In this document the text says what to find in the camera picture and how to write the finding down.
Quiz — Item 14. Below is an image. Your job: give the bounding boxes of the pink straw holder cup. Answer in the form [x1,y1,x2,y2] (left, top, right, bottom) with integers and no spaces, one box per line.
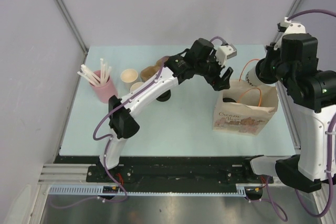
[90,76,118,103]

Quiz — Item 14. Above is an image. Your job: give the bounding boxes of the cardboard cup carrier stack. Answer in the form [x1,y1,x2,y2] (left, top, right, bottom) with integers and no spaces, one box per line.
[140,56,169,82]

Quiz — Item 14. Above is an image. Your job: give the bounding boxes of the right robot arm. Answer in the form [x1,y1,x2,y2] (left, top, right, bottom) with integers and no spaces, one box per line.
[245,33,335,193]

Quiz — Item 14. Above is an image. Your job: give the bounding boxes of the white paper cup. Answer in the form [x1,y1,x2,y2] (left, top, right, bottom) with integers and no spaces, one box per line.
[245,66,265,87]

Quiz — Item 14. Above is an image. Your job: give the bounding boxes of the paper takeout bag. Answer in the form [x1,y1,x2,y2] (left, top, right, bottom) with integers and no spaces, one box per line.
[213,75,279,136]

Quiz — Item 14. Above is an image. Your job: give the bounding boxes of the aluminium rail frame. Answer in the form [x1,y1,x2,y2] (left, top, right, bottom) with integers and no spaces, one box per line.
[38,164,90,185]

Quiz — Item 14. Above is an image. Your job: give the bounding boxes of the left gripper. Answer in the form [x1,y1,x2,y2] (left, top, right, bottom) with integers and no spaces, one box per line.
[195,50,233,91]

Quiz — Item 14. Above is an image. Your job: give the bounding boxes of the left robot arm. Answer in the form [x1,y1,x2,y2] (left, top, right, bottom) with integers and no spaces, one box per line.
[97,38,237,182]

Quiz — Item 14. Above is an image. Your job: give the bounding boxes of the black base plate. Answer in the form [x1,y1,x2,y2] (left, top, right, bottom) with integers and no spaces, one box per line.
[87,156,268,184]

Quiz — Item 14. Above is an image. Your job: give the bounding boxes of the white wrapped straws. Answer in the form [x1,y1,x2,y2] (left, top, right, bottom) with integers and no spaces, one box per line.
[77,58,112,88]

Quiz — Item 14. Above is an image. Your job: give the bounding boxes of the green cup stack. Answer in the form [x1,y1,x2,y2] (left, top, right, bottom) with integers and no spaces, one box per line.
[130,82,144,92]

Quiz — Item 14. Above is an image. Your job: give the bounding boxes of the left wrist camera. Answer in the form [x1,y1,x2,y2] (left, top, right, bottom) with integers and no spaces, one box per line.
[215,44,237,68]

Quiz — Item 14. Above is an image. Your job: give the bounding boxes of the white cable duct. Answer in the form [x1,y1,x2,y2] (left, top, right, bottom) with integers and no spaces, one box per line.
[49,185,246,197]

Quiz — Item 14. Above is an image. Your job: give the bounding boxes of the black lid stack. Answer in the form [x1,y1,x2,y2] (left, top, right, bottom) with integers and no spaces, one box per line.
[156,90,171,102]

